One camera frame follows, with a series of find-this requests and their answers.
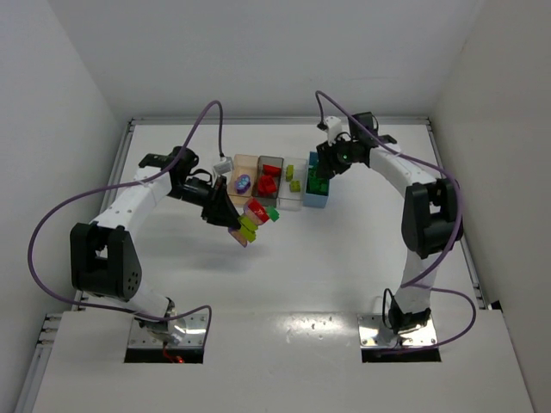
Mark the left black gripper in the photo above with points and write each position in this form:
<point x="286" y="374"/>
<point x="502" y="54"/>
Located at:
<point x="213" y="202"/>

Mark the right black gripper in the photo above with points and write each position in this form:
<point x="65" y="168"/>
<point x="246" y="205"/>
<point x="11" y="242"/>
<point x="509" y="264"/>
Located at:
<point x="325" y="163"/>

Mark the dark green square lego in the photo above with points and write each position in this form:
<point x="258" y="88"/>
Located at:
<point x="316" y="185"/>

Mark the purple flower lego stack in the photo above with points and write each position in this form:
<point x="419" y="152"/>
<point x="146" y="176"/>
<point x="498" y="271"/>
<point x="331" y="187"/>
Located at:
<point x="242" y="184"/>

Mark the lime purple lego stack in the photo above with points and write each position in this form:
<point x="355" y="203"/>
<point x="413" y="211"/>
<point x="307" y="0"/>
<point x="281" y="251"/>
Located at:
<point x="254" y="215"/>

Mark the lime curved lego brick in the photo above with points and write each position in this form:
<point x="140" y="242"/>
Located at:
<point x="289" y="173"/>

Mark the lime square lego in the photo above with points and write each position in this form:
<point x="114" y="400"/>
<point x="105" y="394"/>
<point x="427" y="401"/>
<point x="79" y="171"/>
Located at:
<point x="294" y="187"/>

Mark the red flower lego brick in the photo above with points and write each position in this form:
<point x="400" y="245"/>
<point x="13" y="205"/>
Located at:
<point x="266" y="183"/>

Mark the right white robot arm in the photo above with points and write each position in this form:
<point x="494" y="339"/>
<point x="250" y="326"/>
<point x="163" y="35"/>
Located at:
<point x="429" y="226"/>

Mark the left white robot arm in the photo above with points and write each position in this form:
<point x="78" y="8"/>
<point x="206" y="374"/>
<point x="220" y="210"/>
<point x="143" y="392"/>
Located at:
<point x="104" y="261"/>

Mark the blue container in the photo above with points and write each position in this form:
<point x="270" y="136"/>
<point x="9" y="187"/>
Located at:
<point x="312" y="200"/>

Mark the clear transparent container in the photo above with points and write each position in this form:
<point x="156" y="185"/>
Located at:
<point x="287" y="200"/>

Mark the orange transparent container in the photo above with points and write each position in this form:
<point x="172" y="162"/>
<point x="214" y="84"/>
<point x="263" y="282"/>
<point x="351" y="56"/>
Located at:
<point x="243" y="164"/>

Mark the dark grey transparent container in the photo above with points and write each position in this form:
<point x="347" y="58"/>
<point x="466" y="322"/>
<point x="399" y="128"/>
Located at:
<point x="268" y="201"/>

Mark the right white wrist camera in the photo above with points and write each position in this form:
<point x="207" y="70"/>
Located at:
<point x="332" y="126"/>

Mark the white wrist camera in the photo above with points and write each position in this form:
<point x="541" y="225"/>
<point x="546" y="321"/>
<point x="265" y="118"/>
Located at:
<point x="224" y="166"/>
<point x="332" y="126"/>

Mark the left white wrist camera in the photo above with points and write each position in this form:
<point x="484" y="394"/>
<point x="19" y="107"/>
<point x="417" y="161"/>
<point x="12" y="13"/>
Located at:
<point x="224" y="166"/>

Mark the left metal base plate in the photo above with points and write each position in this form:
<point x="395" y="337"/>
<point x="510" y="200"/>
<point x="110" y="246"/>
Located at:
<point x="184" y="333"/>

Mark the metal base plate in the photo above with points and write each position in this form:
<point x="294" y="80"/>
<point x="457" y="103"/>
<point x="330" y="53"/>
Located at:
<point x="184" y="333"/>
<point x="374" y="335"/>

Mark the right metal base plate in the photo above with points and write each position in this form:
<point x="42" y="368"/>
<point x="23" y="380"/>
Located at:
<point x="374" y="335"/>

